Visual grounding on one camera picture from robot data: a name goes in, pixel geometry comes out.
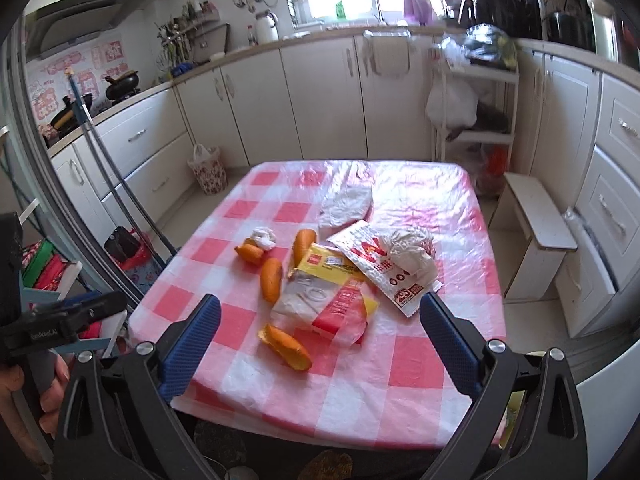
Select white step stool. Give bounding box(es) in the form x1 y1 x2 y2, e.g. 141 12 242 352
491 172 579 302

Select chrome kitchen faucet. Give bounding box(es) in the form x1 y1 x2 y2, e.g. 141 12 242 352
362 0 387 27

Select red floor bag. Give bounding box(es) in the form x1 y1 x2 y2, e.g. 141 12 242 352
103 225 152 272

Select clear plastic wrapper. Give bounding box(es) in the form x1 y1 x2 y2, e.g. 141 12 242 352
318 185 376 237

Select white hanging door bin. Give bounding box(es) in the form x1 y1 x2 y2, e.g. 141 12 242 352
362 30 412 79

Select white electric water boiler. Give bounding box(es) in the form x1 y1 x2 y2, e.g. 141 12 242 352
586 0 624 64

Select floral slipper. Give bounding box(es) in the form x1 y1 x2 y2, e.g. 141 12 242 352
309 450 354 480

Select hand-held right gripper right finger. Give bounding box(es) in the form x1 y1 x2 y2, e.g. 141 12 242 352
415 291 589 480

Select white trolley rack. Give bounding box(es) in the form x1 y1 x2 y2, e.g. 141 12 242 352
431 44 522 162

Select red checkered plastic tablecloth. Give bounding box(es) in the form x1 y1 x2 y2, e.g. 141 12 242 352
127 160 507 452

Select white kitchen base cabinets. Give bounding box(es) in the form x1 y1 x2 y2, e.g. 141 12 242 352
47 24 640 340

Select red white paper bag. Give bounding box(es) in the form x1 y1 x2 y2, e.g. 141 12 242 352
327 220 444 319

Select grey cutting board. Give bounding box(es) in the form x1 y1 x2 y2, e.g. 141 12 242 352
192 25 232 64

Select orange peel piece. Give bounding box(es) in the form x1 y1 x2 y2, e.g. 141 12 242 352
258 323 314 372
259 257 284 304

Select white refrigerator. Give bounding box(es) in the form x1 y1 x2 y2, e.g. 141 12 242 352
575 337 640 480

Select black trolley pan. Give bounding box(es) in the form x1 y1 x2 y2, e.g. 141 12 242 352
446 101 512 142

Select yellow green plastic bin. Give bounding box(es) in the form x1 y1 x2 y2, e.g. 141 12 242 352
502 389 527 448

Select person's left hand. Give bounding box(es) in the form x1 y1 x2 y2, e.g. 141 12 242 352
0 354 72 442

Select white counter shelf rack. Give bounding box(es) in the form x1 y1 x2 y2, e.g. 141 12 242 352
529 0 602 47

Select yellow red snack packet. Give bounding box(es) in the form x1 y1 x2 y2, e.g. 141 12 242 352
271 242 382 347

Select white tissue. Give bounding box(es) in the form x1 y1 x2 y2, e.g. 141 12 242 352
385 228 437 287
250 227 277 252

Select range hood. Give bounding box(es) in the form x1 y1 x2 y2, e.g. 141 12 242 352
25 0 157 57

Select small orange bread roll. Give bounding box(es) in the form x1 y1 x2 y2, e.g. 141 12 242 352
235 242 266 267

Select floral waste basket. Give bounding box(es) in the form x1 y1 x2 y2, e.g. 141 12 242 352
187 143 229 196

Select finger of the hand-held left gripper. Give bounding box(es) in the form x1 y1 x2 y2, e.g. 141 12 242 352
62 289 129 337

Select black wok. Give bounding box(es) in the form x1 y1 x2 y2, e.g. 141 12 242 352
104 70 142 102

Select red green cloth pile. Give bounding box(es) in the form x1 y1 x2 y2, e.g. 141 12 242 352
22 239 69 292

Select grey sliding door frame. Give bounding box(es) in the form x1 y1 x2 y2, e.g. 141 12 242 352
0 10 147 313

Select white thermos jug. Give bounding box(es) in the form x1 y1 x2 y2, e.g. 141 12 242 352
255 10 280 44

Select pink wall stickers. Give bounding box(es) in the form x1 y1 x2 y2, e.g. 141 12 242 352
27 39 127 127

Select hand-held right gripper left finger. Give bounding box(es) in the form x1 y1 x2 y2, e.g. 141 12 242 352
52 294 223 480

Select black rice cooker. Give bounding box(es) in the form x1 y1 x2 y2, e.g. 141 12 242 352
545 10 596 52

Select black frying pan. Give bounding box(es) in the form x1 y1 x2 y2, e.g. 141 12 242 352
49 91 94 134

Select red plastic bag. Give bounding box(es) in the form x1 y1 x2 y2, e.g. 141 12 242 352
479 143 512 197

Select blue white shelf rack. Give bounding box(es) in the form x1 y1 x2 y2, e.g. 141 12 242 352
0 125 127 358

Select wall utensil rack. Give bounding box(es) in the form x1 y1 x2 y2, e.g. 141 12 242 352
154 1 222 77

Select white plastic bag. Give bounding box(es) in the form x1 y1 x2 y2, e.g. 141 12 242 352
425 75 479 127

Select purple bag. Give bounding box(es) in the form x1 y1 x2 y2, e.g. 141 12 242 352
403 0 434 26

